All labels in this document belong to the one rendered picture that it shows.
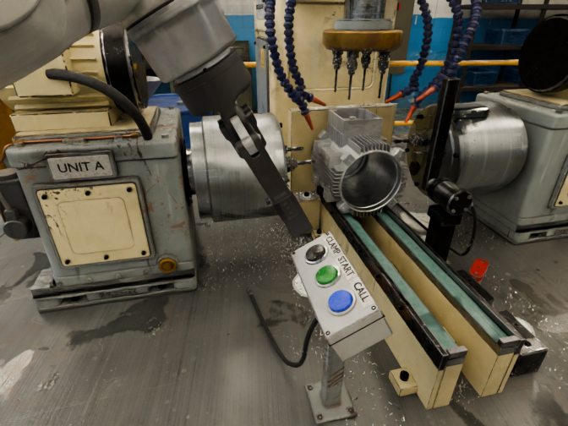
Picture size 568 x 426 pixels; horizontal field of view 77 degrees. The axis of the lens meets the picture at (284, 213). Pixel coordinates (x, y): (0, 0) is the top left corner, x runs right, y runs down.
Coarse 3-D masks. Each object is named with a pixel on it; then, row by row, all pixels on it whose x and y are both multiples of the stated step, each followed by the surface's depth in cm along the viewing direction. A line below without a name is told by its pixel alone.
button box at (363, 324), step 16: (320, 240) 53; (304, 256) 52; (336, 256) 49; (304, 272) 49; (352, 272) 45; (304, 288) 47; (320, 288) 46; (336, 288) 45; (352, 288) 43; (320, 304) 44; (352, 304) 41; (368, 304) 40; (320, 320) 42; (336, 320) 41; (352, 320) 40; (368, 320) 40; (384, 320) 40; (336, 336) 40; (352, 336) 40; (368, 336) 41; (384, 336) 42; (336, 352) 41; (352, 352) 42
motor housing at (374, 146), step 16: (352, 144) 85; (368, 144) 83; (384, 144) 83; (320, 160) 93; (368, 160) 103; (384, 160) 93; (320, 176) 93; (336, 176) 84; (352, 176) 106; (368, 176) 101; (384, 176) 94; (400, 176) 87; (336, 192) 85; (352, 192) 98; (368, 192) 96; (384, 192) 92; (400, 192) 89; (352, 208) 88; (368, 208) 90
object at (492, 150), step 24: (432, 120) 94; (456, 120) 86; (480, 120) 87; (504, 120) 88; (408, 144) 107; (456, 144) 86; (480, 144) 86; (504, 144) 87; (408, 168) 108; (456, 168) 87; (480, 168) 87; (504, 168) 89; (480, 192) 96
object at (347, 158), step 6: (324, 132) 96; (324, 138) 97; (396, 150) 83; (342, 156) 82; (348, 156) 81; (396, 156) 83; (402, 156) 84; (348, 162) 82; (336, 204) 88; (342, 204) 87; (390, 204) 90; (342, 210) 87
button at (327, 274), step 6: (318, 270) 47; (324, 270) 47; (330, 270) 46; (336, 270) 46; (318, 276) 46; (324, 276) 46; (330, 276) 45; (336, 276) 46; (318, 282) 46; (324, 282) 45
